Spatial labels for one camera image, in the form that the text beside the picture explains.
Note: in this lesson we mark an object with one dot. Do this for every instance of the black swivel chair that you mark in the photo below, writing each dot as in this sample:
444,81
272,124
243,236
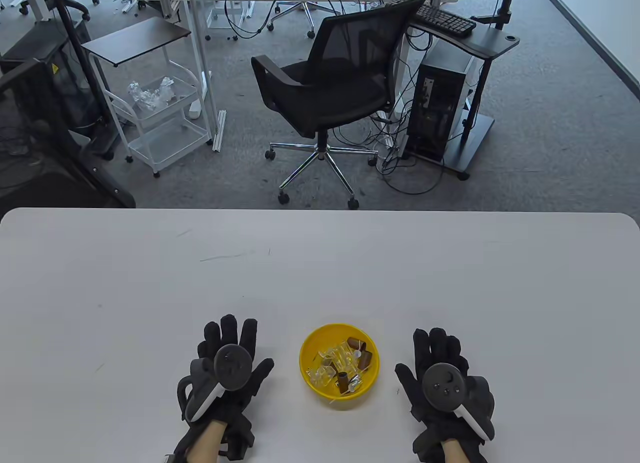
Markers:
70,5

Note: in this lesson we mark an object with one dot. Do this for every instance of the white desk leg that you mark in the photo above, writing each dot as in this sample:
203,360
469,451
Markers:
37,3

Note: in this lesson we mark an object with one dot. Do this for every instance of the white rolling cart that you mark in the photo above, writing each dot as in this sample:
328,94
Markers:
167,145

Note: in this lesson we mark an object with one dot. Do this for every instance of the dark brown side table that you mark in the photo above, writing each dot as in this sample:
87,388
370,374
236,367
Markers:
135,40

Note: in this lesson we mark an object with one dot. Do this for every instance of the yellow bowl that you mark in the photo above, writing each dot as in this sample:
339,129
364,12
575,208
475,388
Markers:
310,355

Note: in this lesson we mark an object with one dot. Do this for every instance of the aluminium profile bar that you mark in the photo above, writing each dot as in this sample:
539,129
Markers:
219,130

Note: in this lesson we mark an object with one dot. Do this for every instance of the black machine enclosure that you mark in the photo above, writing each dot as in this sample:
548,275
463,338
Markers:
30,108

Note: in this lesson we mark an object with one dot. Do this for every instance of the black computer tower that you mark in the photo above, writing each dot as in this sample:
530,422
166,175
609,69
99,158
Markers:
440,98

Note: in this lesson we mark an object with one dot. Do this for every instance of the black computer cart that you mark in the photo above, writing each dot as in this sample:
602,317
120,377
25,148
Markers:
492,45

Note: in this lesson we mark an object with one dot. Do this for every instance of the person's left hand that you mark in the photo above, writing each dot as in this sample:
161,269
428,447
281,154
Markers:
230,333

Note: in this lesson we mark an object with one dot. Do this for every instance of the crumpled clear plastic wrap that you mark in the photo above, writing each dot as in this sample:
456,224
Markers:
150,95

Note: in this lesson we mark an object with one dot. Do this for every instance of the black keyboard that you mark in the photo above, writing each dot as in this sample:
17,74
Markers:
445,20

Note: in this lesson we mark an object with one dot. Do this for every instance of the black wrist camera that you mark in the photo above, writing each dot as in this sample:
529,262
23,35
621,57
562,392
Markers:
427,440
240,438

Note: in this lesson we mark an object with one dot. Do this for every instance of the black mesh office chair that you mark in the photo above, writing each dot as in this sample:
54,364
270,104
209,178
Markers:
340,88

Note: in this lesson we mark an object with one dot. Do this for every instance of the person's right hand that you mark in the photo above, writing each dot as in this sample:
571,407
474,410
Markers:
424,348

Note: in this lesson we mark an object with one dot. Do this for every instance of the black and white controller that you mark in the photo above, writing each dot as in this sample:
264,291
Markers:
232,365
445,385

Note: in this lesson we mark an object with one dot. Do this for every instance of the black stand pole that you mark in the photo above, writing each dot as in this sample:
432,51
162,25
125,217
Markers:
75,38

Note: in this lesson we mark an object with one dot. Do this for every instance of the person's right forearm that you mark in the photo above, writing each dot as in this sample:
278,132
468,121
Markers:
454,453

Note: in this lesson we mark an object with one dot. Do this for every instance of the office chair with white base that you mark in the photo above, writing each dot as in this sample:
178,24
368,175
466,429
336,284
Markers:
295,10

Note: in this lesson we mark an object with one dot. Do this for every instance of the person's left forearm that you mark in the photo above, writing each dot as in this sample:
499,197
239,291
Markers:
205,445

